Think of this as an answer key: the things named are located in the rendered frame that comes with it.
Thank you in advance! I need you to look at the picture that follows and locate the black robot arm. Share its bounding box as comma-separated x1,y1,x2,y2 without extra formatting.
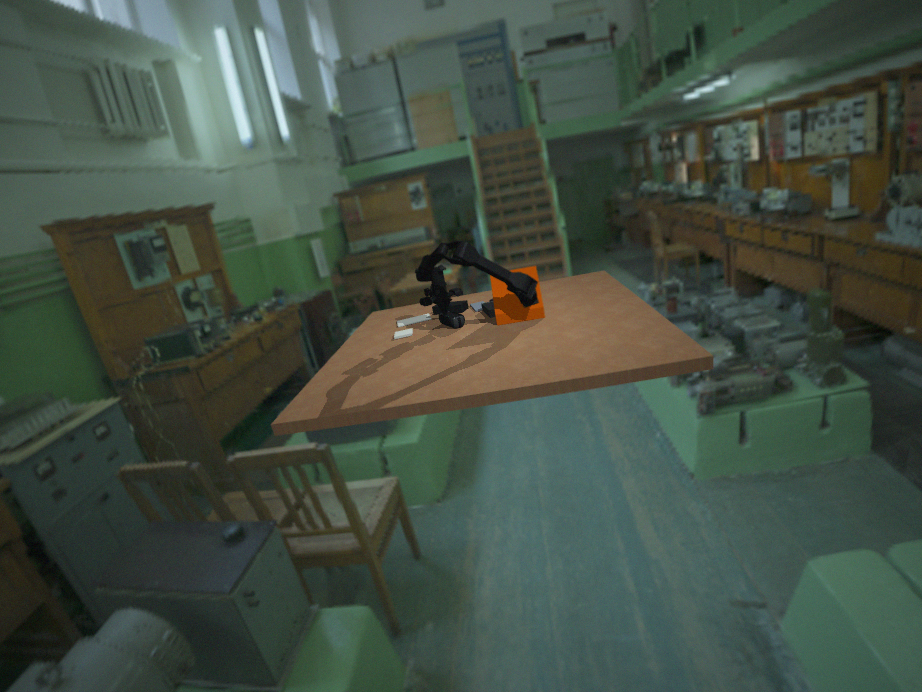
415,241,539,308

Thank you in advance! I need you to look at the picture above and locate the dark grey controller unit with white label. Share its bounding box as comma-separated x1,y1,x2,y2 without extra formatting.
439,311,465,329

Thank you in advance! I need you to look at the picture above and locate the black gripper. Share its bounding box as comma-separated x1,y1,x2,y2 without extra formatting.
420,280,463,316

